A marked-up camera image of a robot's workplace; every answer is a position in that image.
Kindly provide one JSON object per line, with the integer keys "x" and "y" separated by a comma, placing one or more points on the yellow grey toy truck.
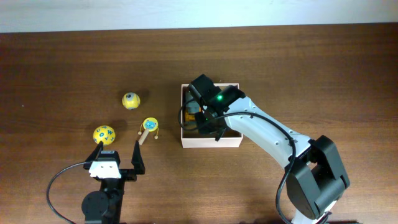
{"x": 191, "y": 108}

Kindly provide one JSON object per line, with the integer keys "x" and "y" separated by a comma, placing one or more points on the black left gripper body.
{"x": 127, "y": 175}

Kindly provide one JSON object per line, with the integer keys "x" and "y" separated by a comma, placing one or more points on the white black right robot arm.
{"x": 314, "y": 175}

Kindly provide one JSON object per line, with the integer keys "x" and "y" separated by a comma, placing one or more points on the yellow cat rattle drum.
{"x": 149, "y": 125}

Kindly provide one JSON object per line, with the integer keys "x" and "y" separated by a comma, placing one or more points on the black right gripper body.
{"x": 203, "y": 121}

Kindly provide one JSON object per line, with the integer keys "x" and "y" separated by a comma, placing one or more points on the yellow ball with grey eyes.
{"x": 131, "y": 101}

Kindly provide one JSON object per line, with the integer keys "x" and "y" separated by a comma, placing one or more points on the yellow ball with blue letters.
{"x": 105, "y": 134}

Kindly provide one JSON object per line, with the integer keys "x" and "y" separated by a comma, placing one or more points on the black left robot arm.
{"x": 104, "y": 205}

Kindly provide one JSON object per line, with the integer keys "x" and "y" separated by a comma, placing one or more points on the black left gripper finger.
{"x": 93, "y": 156}
{"x": 137, "y": 160}

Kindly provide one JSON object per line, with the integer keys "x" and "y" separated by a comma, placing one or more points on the pink open cardboard box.
{"x": 192, "y": 139}

